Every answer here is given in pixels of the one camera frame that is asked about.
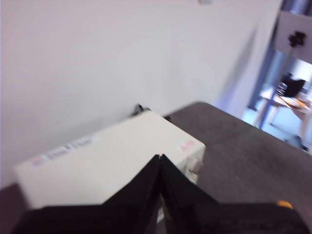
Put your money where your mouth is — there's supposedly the pale wooden table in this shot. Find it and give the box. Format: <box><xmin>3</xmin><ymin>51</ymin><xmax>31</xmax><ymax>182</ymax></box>
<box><xmin>253</xmin><ymin>87</ymin><xmax>312</xmax><ymax>147</ymax></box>

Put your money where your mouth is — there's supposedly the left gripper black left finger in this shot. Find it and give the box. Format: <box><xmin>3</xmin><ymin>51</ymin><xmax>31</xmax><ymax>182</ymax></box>
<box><xmin>12</xmin><ymin>154</ymin><xmax>163</xmax><ymax>234</ymax></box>

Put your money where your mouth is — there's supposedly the white toaster oven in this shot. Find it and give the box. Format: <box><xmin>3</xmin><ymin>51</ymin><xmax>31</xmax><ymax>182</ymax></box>
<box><xmin>13</xmin><ymin>111</ymin><xmax>207</xmax><ymax>210</ymax></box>

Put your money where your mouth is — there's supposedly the white board with black mark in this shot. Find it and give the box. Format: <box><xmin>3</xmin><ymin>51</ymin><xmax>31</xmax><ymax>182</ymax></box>
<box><xmin>275</xmin><ymin>11</ymin><xmax>312</xmax><ymax>60</ymax></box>

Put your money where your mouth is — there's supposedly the black chair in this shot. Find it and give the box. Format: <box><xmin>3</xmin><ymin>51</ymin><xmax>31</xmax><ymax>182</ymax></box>
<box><xmin>280</xmin><ymin>75</ymin><xmax>307</xmax><ymax>98</ymax></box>

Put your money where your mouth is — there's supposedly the beige oven knob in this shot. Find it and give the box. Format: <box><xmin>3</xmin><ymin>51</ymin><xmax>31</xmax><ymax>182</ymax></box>
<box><xmin>189</xmin><ymin>157</ymin><xmax>204</xmax><ymax>176</ymax></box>

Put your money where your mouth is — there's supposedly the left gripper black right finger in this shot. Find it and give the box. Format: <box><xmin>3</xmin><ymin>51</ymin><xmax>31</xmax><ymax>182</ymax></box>
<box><xmin>161</xmin><ymin>154</ymin><xmax>308</xmax><ymax>234</ymax></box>

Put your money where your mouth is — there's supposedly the grey metal stand pole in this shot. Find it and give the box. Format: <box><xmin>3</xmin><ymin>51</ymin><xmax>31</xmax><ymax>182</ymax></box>
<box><xmin>258</xmin><ymin>48</ymin><xmax>294</xmax><ymax>130</ymax></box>

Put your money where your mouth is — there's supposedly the black power cable with plug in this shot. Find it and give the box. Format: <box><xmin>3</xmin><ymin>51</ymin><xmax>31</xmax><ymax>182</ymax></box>
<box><xmin>133</xmin><ymin>103</ymin><xmax>173</xmax><ymax>122</ymax></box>

